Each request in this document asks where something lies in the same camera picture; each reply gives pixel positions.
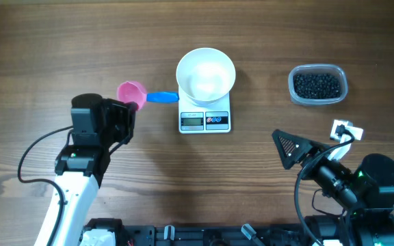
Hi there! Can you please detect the white digital kitchen scale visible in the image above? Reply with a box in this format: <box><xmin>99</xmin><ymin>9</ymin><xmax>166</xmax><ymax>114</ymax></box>
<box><xmin>179</xmin><ymin>89</ymin><xmax>232</xmax><ymax>134</ymax></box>

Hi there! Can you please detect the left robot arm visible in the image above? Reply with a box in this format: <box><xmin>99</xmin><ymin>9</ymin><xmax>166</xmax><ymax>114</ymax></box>
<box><xmin>35</xmin><ymin>94</ymin><xmax>137</xmax><ymax>245</ymax></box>

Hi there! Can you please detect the pile of black beans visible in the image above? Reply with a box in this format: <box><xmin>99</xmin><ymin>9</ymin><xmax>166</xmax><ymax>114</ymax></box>
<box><xmin>293</xmin><ymin>73</ymin><xmax>341</xmax><ymax>99</ymax></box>

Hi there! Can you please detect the clear plastic food container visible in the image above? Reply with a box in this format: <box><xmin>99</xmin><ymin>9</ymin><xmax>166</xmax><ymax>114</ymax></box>
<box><xmin>288</xmin><ymin>64</ymin><xmax>348</xmax><ymax>106</ymax></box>

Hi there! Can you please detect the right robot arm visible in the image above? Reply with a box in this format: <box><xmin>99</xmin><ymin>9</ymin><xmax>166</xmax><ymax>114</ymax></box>
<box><xmin>272</xmin><ymin>125</ymin><xmax>394</xmax><ymax>245</ymax></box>

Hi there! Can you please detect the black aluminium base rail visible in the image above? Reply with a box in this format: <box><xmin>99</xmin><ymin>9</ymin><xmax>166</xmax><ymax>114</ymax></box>
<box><xmin>79</xmin><ymin>221</ymin><xmax>313</xmax><ymax>246</ymax></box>

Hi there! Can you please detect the white round bowl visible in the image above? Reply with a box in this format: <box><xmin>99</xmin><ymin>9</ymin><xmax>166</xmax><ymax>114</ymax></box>
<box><xmin>176</xmin><ymin>47</ymin><xmax>236</xmax><ymax>105</ymax></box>

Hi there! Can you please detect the left black camera cable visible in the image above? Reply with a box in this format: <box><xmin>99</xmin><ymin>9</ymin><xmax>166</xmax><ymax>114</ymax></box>
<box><xmin>17</xmin><ymin>125</ymin><xmax>75</xmax><ymax>246</ymax></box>

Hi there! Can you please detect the pink scoop with blue handle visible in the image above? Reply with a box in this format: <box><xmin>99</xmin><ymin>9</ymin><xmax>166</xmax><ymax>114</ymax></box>
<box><xmin>116</xmin><ymin>81</ymin><xmax>179</xmax><ymax>110</ymax></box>

